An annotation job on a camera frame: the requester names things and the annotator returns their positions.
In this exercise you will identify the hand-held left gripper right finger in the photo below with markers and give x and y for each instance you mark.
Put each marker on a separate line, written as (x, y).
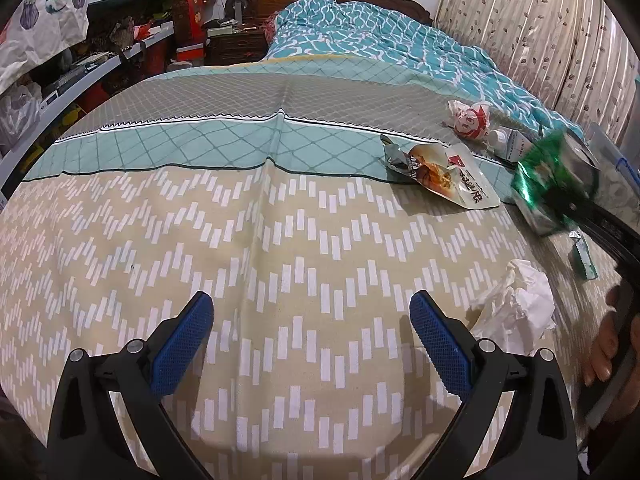
(440, 345)

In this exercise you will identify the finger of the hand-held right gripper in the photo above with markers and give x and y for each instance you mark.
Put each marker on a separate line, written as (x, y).
(570, 206)

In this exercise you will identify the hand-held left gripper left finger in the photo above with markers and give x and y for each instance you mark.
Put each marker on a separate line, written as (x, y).
(182, 345)

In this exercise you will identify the small green wrapper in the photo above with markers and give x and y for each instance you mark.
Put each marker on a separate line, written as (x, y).
(582, 255)

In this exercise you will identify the green foil packet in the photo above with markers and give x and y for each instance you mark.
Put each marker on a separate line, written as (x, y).
(542, 180)

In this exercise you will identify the blue white carton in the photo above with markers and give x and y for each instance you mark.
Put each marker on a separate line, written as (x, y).
(517, 147)

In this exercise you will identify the white tissue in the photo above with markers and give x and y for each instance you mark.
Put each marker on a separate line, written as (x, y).
(515, 310)

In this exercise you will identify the small white bottle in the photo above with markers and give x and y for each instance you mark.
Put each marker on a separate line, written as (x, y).
(499, 137)

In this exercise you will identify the silver snack pouch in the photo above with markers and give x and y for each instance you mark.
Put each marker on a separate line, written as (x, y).
(445, 175)

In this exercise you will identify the red white wrapper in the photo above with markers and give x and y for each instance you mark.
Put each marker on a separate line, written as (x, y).
(470, 117)

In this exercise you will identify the person's right hand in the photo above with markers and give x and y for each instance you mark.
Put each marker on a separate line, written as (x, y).
(602, 340)

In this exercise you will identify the patterned bed sheet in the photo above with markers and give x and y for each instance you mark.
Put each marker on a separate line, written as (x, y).
(300, 210)

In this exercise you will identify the leaf print curtain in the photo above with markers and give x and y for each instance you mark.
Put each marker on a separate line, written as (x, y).
(525, 25)

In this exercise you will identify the teal patterned quilt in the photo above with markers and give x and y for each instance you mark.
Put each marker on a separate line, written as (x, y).
(375, 35)

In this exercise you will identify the white plastic bag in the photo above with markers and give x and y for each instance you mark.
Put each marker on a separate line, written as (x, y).
(17, 115)

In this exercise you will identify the grey shelving unit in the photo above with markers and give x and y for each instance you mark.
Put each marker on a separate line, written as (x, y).
(127, 51)

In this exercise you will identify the dark wooden nightstand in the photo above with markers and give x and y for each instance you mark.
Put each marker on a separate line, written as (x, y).
(235, 45)

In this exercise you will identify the red bag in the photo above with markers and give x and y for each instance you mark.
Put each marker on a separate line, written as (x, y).
(190, 25)

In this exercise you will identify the floral print cloth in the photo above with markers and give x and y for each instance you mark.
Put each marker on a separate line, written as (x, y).
(40, 25)

